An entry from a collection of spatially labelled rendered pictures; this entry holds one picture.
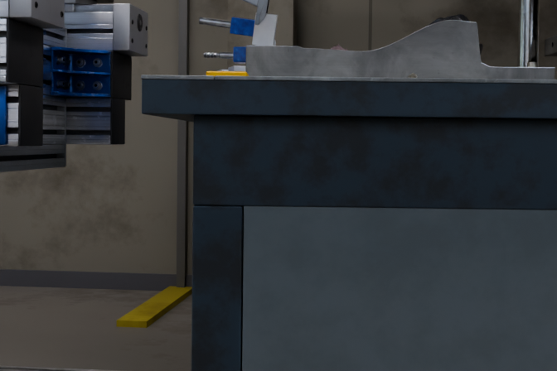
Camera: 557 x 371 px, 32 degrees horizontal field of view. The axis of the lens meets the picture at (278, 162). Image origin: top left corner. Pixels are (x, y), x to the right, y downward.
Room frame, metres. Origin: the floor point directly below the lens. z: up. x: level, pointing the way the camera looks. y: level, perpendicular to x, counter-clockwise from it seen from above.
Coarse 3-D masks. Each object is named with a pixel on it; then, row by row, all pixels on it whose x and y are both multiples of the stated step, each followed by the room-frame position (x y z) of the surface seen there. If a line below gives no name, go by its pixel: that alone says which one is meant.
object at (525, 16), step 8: (520, 0) 2.84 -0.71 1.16; (528, 0) 2.82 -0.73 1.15; (536, 0) 2.83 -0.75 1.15; (520, 8) 2.84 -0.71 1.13; (528, 8) 2.82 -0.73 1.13; (536, 8) 2.83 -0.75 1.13; (520, 16) 2.84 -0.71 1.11; (528, 16) 2.82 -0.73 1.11; (536, 16) 2.83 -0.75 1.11; (520, 24) 2.84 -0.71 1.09; (528, 24) 2.82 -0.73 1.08; (536, 24) 2.83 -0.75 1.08; (520, 32) 2.84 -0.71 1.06; (528, 32) 2.82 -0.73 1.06; (536, 32) 2.83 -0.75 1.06; (520, 40) 2.84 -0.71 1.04; (528, 40) 2.82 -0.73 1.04; (536, 40) 2.83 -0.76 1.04; (520, 48) 2.84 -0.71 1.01; (528, 48) 2.82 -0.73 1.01; (536, 48) 2.83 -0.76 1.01; (520, 56) 2.84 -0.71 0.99; (528, 56) 2.82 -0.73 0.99; (536, 56) 2.83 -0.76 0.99; (520, 64) 2.84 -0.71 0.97
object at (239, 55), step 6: (234, 48) 1.73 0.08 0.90; (240, 48) 1.73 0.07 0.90; (204, 54) 1.75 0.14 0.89; (210, 54) 1.75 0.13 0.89; (216, 54) 1.74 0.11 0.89; (222, 54) 1.74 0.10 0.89; (228, 54) 1.74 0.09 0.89; (234, 54) 1.73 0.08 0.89; (240, 54) 1.73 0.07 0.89; (234, 60) 1.73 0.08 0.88; (240, 60) 1.73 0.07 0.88
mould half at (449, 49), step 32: (416, 32) 1.55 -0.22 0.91; (448, 32) 1.55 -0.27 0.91; (256, 64) 1.56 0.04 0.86; (288, 64) 1.56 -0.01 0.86; (320, 64) 1.56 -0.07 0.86; (352, 64) 1.56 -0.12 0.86; (384, 64) 1.55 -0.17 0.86; (416, 64) 1.55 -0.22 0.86; (448, 64) 1.55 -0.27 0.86; (480, 64) 1.55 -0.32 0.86
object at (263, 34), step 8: (272, 16) 1.61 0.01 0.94; (208, 24) 1.64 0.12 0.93; (216, 24) 1.64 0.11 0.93; (224, 24) 1.63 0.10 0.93; (232, 24) 1.62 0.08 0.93; (240, 24) 1.62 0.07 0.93; (248, 24) 1.62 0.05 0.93; (264, 24) 1.61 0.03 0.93; (272, 24) 1.61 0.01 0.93; (232, 32) 1.62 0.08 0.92; (240, 32) 1.62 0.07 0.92; (248, 32) 1.62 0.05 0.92; (256, 32) 1.62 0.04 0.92; (264, 32) 1.62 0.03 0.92; (272, 32) 1.62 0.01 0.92; (256, 40) 1.62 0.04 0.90; (264, 40) 1.62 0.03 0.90; (272, 40) 1.62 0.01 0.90
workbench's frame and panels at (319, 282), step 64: (256, 128) 0.95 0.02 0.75; (320, 128) 0.95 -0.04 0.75; (384, 128) 0.95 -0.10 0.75; (448, 128) 0.95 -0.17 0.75; (512, 128) 0.95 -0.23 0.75; (256, 192) 0.95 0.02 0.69; (320, 192) 0.95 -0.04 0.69; (384, 192) 0.95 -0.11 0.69; (448, 192) 0.95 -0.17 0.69; (512, 192) 0.95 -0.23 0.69; (192, 256) 0.96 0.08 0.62; (256, 256) 0.95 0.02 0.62; (320, 256) 0.95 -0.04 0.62; (384, 256) 0.95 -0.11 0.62; (448, 256) 0.95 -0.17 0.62; (512, 256) 0.95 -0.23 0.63; (192, 320) 0.95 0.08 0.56; (256, 320) 0.95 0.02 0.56; (320, 320) 0.95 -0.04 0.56; (384, 320) 0.95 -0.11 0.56; (448, 320) 0.95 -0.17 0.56; (512, 320) 0.95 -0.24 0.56
